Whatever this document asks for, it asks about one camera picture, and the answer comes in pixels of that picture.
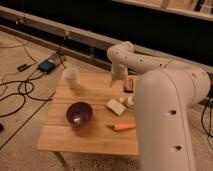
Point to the purple bowl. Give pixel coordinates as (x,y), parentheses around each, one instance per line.
(79,113)

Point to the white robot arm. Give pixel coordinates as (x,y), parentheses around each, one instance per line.
(163,92)

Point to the long wooden beam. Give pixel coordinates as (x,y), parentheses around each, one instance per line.
(83,36)

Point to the orange toy carrot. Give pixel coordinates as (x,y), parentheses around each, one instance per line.
(121,127)

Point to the white small box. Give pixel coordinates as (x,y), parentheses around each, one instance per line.
(130,102)

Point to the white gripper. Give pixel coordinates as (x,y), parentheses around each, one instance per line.
(118,72)

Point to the white paper cup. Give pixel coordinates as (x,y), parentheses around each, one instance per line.
(71,76)

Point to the small black device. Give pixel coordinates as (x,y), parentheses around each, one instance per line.
(23,67)

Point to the black power adapter box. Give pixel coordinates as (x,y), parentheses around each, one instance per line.
(46,66)

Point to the white rectangular block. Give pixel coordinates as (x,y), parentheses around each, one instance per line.
(116,107)

